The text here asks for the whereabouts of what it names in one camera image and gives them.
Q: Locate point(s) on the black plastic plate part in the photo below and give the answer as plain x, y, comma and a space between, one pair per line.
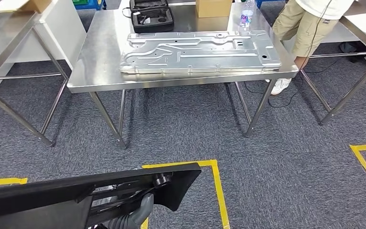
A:
44, 196

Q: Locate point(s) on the brown cardboard box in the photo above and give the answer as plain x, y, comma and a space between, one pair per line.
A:
36, 4
213, 9

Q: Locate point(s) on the stamped sheet metal panel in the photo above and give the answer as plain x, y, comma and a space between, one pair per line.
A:
202, 53

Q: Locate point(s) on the green plastic crate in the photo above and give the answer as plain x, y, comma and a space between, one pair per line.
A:
80, 2

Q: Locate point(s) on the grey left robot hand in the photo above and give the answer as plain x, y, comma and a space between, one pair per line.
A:
145, 208

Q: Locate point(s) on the person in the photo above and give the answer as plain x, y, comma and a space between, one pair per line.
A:
306, 28

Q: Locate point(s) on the yellow floor tape square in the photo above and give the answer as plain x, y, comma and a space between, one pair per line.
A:
3, 181
216, 189

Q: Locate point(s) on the blue steel crate rack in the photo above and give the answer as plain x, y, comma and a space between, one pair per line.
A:
97, 4

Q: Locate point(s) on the clear plastic water bottle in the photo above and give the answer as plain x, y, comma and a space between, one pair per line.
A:
246, 14

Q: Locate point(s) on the black foam tool case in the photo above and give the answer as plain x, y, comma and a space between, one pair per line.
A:
167, 23

